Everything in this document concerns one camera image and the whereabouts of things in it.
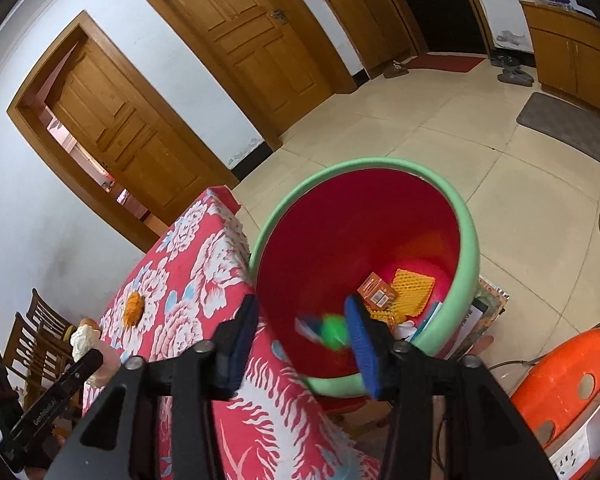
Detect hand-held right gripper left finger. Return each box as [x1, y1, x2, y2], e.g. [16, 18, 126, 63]
[50, 294, 260, 480]

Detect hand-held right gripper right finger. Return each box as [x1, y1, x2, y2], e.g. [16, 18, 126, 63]
[343, 295, 561, 480]

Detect small green bottle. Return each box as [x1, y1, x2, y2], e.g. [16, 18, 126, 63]
[320, 312, 352, 352]

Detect orange cardboard box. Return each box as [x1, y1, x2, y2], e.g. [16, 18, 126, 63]
[357, 271, 400, 311]

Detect white and blue box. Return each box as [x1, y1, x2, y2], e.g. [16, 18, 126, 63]
[409, 302, 444, 343]

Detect yellow foam fruit net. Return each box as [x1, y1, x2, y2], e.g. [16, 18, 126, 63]
[375, 268, 437, 327]

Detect red bucket with green rim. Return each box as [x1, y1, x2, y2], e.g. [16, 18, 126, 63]
[248, 157, 481, 399]

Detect wooden chair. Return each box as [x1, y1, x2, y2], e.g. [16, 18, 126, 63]
[25, 287, 77, 343]
[2, 312, 76, 411]

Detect brown cardboard piece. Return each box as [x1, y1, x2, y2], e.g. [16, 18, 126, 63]
[337, 399, 399, 442]

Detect red floral tablecloth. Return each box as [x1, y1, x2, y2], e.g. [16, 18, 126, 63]
[82, 187, 381, 480]

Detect orange peel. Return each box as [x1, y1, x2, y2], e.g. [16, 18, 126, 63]
[122, 292, 146, 329]

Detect orange plastic stool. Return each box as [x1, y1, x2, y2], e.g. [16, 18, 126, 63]
[509, 326, 600, 480]

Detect white power strip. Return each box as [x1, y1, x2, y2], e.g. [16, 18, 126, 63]
[547, 395, 600, 480]

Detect open wooden door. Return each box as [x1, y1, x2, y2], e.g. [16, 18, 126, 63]
[7, 10, 239, 254]

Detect brown slippers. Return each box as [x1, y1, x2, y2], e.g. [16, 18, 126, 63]
[382, 59, 410, 80]

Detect red doormat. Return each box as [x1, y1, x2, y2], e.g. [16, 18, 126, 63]
[405, 54, 486, 74]

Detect grey floor mat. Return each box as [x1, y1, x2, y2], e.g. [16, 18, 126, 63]
[516, 91, 600, 162]

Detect closed wooden door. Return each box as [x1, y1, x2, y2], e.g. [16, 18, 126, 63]
[125, 0, 357, 152]

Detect grey shoes pair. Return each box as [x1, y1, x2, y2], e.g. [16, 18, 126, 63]
[497, 67, 535, 86]

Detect wooden cabinet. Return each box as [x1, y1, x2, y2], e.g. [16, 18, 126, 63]
[520, 0, 600, 122]

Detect thin black cable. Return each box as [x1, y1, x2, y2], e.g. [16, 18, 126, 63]
[430, 394, 462, 480]

